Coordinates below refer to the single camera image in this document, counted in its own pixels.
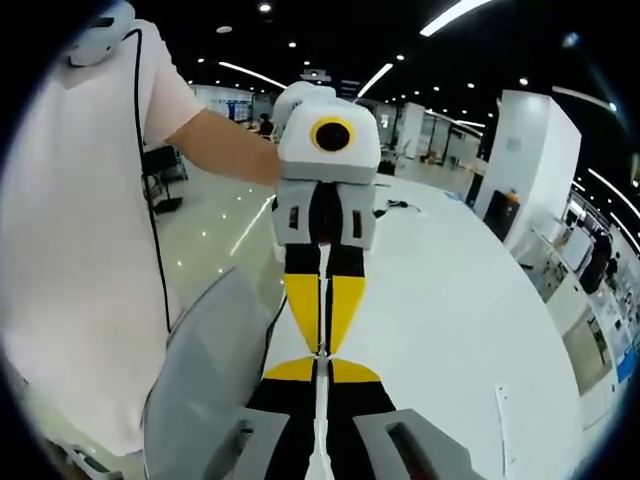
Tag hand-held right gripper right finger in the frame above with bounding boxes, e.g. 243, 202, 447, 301
327, 358, 484, 480

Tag black items on table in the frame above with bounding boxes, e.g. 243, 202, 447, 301
373, 197, 425, 220

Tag black cabinet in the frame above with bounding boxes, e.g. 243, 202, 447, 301
481, 189, 524, 237

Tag operator in white shirt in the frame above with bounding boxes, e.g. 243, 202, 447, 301
0, 18, 212, 457

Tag white square pillar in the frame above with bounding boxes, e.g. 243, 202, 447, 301
471, 88, 585, 247

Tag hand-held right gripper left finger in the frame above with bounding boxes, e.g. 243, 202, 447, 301
212, 357, 320, 480

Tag white chest device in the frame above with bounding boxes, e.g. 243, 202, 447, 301
66, 0, 137, 67

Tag long white counter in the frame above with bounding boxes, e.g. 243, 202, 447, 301
513, 224, 640, 434

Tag blue box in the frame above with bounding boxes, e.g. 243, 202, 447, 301
616, 344, 640, 385

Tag black office chair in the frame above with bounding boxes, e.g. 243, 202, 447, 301
141, 144, 189, 215

